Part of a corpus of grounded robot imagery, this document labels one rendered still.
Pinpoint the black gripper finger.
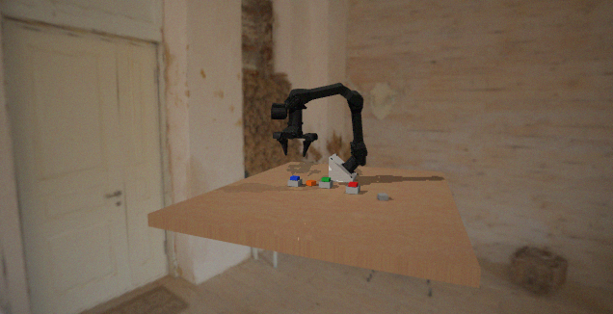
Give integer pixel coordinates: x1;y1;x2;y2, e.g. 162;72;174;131
277;139;288;156
303;141;314;157

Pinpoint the green button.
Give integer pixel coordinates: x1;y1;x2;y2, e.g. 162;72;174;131
319;177;333;189

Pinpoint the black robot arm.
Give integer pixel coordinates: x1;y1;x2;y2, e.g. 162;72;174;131
271;83;367;174

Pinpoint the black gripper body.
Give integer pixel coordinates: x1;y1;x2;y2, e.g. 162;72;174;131
273;119;318;142

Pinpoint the blue button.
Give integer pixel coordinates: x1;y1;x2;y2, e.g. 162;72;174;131
287;175;303;187

